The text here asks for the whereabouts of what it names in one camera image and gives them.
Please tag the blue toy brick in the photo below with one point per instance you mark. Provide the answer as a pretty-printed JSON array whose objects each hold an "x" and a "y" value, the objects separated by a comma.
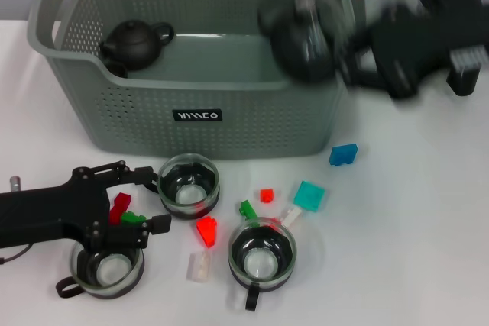
[{"x": 344, "y": 155}]

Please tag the teal square toy brick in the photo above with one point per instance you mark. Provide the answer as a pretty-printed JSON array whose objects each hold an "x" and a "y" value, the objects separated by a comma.
[{"x": 309, "y": 196}]

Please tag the grey perforated plastic storage bin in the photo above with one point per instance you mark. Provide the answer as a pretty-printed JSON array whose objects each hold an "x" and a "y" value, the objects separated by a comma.
[{"x": 153, "y": 127}]

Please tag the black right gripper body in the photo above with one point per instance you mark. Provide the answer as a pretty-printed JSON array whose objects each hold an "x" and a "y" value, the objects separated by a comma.
[{"x": 412, "y": 43}]

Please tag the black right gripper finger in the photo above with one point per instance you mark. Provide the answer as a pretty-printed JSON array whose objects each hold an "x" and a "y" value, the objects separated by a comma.
[
  {"x": 363, "y": 74},
  {"x": 363, "y": 36}
]

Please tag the black ceramic teapot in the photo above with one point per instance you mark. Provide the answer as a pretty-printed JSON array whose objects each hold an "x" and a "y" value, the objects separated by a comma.
[{"x": 133, "y": 45}]

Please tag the glass teacup black base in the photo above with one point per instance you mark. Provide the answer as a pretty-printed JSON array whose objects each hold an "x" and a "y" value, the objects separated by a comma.
[
  {"x": 189, "y": 198},
  {"x": 263, "y": 265},
  {"x": 302, "y": 51},
  {"x": 111, "y": 276}
]

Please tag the bright red sloped toy brick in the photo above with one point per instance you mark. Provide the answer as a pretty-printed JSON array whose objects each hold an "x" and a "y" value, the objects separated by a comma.
[{"x": 207, "y": 231}]

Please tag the clear transparent toy brick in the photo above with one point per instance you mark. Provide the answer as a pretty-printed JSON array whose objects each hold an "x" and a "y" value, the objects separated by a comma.
[{"x": 198, "y": 266}]

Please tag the dark red long toy brick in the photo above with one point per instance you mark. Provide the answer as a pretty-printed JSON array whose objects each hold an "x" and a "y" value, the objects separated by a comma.
[{"x": 120, "y": 202}]

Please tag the white toy brick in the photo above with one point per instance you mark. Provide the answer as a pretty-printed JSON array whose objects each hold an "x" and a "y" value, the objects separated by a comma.
[{"x": 292, "y": 217}]

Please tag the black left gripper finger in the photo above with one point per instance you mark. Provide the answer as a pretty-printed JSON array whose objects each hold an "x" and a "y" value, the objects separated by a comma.
[
  {"x": 160, "y": 223},
  {"x": 141, "y": 175}
]

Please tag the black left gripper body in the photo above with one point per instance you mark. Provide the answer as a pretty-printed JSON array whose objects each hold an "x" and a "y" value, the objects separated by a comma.
[{"x": 49, "y": 211}]

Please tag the green toy brick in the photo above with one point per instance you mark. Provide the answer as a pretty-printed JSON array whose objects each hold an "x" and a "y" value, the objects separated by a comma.
[
  {"x": 131, "y": 218},
  {"x": 247, "y": 209}
]

